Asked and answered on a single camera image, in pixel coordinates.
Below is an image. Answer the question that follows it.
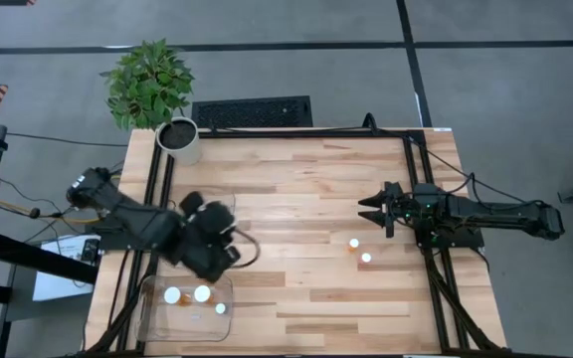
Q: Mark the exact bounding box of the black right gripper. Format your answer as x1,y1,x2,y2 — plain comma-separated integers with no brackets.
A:
357,181,418,239

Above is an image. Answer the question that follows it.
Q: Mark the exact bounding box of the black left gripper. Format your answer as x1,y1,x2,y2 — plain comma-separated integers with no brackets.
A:
174,191,244,284

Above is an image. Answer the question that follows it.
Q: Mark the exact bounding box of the clear plastic bin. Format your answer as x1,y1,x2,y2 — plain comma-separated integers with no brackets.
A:
169,191,239,273
135,273,236,344

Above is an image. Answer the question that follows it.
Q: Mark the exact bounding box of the white plant pot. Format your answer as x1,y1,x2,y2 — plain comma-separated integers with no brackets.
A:
155,116,203,166

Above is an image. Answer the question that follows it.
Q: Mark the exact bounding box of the small black device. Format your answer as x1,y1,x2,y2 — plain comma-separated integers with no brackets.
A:
81,238,100,264

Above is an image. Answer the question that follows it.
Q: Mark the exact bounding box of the black keyboard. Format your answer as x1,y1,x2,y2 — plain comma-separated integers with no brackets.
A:
191,95,313,129

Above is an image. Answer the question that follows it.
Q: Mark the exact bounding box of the white paper sheet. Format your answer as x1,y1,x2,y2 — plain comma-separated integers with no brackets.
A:
32,235,102,303

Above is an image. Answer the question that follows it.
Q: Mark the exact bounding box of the green potted plant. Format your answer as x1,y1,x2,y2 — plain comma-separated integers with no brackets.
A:
99,38,196,131

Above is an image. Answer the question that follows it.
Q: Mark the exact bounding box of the black table beam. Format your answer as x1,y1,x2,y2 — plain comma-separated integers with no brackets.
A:
0,228,99,358

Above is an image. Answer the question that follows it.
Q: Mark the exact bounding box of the black cable over frame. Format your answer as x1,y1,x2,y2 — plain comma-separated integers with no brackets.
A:
363,111,526,205

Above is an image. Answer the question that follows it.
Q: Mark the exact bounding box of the black aluminium rig frame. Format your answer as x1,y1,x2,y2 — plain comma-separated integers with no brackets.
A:
82,126,511,358

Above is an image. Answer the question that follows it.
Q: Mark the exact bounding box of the black floor cable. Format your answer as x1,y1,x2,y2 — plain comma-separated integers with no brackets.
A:
5,130,129,149

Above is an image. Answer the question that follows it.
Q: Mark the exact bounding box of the black cable bundle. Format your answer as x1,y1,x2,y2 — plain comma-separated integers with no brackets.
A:
0,176,103,235

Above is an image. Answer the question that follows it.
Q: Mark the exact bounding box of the yellow power cable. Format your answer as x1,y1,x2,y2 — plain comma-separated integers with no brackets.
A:
0,198,99,224

